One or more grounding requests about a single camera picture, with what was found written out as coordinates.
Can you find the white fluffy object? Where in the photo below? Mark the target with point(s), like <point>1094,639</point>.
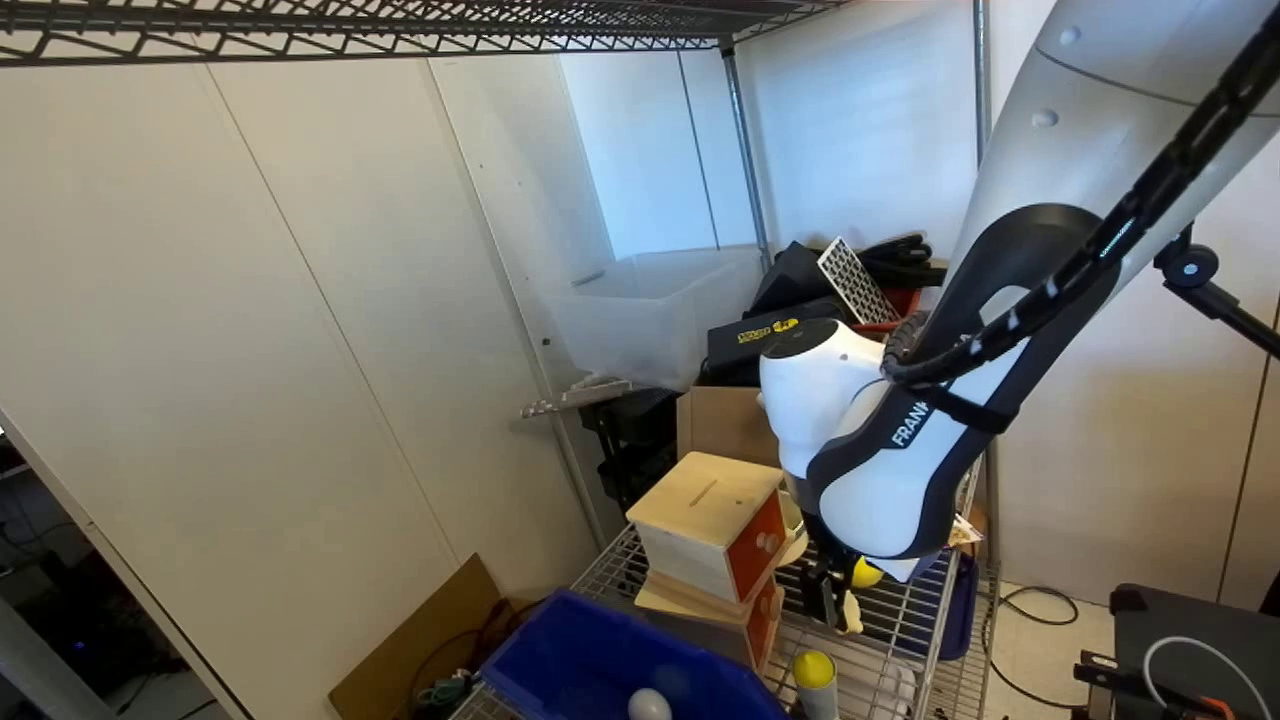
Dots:
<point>854,614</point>

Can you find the black bag with yellow logo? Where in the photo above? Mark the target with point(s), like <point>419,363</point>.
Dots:
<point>763,335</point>

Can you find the white round plastic disc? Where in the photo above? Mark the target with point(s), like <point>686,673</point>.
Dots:
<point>650,707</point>

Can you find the white computer keyboard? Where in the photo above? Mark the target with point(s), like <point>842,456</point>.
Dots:
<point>856,280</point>

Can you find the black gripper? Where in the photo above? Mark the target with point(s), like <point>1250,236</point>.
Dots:
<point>829,552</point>

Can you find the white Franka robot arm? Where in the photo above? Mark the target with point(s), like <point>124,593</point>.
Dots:
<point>880,480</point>

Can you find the small bottle with yellow cap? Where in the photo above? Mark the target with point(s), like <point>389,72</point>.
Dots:
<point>818,683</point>

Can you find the wooden box with red drawers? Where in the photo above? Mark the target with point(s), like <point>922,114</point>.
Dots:
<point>703,527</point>

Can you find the clear plastic storage bin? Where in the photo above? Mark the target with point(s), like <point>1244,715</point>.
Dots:
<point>654,323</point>

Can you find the silver metal bracket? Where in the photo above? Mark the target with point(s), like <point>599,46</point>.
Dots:
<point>574,399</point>

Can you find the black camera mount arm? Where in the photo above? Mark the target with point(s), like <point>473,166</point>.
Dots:
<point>1203,274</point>

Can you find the purple white ball label card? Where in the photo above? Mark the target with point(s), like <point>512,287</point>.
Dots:
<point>962,532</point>

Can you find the brown cardboard box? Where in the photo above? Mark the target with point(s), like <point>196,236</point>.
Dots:
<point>720,422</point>

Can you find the brown cardboard sheet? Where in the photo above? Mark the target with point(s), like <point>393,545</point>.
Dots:
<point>415,642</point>

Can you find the blue plastic bin tray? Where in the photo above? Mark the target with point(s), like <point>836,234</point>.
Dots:
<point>586,660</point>

